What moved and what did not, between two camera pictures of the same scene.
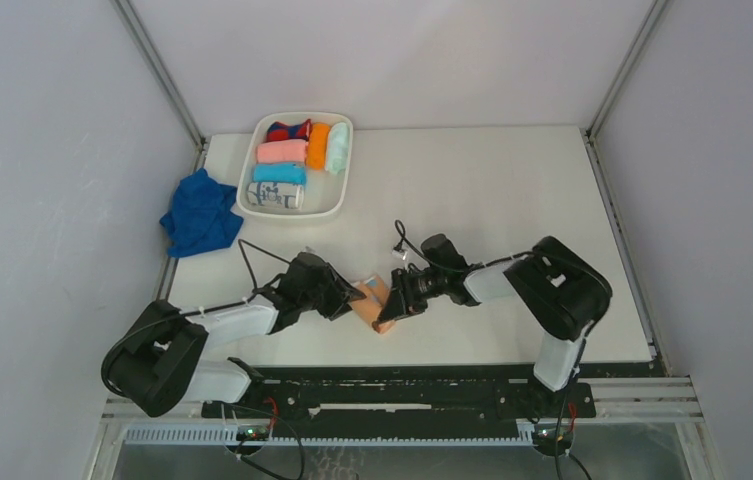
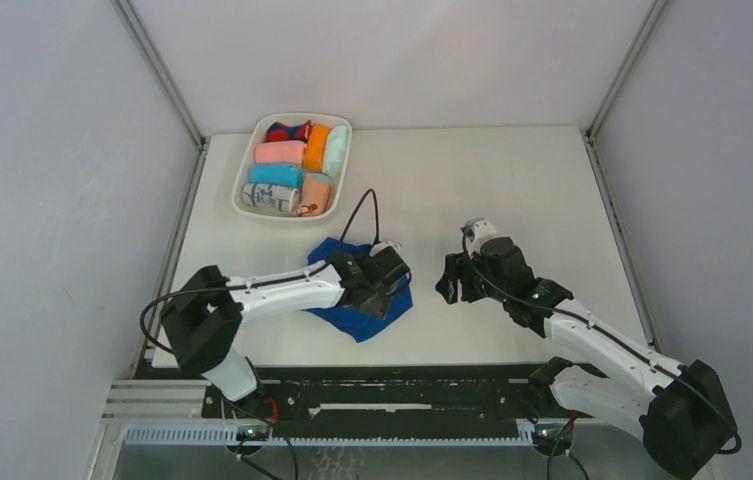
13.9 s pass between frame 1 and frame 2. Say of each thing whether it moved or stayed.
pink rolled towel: stayed
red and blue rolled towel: stayed
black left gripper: moved
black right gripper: moved
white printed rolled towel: stayed
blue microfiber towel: moved
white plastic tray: stayed
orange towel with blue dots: moved
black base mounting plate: stayed
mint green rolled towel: stayed
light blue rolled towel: stayed
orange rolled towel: stayed
